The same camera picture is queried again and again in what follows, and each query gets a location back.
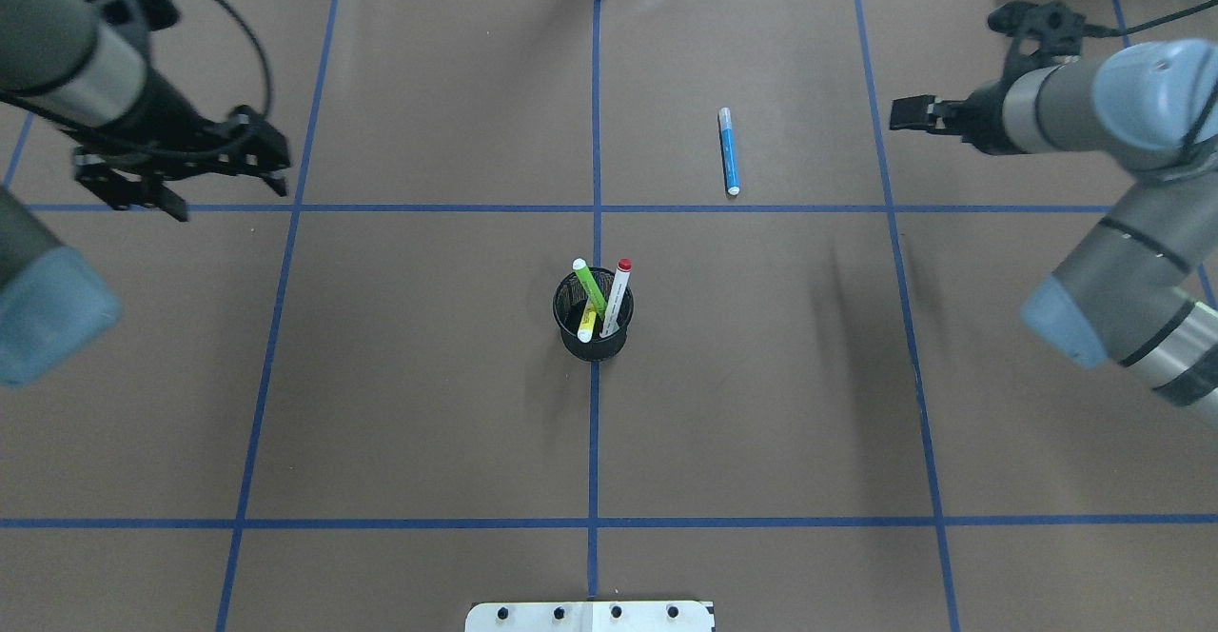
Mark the blue marker pen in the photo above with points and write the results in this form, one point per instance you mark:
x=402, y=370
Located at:
x=728, y=151

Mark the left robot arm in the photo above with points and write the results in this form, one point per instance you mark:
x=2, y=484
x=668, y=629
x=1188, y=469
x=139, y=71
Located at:
x=85, y=68

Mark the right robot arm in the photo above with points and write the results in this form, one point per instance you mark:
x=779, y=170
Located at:
x=1117, y=297

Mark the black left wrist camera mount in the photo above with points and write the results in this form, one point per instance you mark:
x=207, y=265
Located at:
x=146, y=16

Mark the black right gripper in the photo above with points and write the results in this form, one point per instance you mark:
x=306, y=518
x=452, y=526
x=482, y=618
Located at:
x=988, y=119

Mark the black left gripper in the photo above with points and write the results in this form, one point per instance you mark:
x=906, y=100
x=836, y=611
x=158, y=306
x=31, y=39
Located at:
x=172, y=110

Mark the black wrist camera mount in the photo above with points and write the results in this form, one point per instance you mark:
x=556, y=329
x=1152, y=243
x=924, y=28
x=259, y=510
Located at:
x=1041, y=35
x=146, y=16

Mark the black mesh pen cup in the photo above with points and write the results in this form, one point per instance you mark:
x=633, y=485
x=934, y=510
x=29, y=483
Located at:
x=567, y=306

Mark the brown paper table cover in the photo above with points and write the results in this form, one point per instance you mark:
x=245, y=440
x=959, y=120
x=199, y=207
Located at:
x=351, y=409

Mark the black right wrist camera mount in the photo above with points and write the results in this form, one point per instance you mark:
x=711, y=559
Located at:
x=1041, y=35

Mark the yellow highlighter pen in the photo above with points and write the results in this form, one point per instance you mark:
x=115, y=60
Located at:
x=586, y=328

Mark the green highlighter pen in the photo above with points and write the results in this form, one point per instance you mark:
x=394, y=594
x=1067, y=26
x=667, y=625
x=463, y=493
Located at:
x=589, y=282

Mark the red white marker pen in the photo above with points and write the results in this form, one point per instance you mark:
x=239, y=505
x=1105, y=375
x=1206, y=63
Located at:
x=616, y=298

